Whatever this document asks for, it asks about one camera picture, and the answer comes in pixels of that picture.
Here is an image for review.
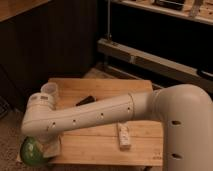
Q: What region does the white sponge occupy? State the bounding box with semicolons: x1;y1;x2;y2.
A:
43;137;61;158

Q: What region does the black rectangular block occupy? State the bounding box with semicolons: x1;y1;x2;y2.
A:
76;95;96;106

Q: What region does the wooden table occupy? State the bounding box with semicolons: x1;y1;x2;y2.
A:
17;77;165;168

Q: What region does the clear plastic cup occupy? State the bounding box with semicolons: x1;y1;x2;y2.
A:
40;82;58;98

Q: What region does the metal shelf rack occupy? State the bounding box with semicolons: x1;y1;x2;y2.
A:
97;0;213;97

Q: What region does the green ceramic bowl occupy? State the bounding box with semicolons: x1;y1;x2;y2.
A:
20;137;50;167

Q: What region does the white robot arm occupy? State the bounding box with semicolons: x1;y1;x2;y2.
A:
21;84;213;171

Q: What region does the white plastic bottle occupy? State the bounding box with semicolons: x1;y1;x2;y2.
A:
117;123;131;150

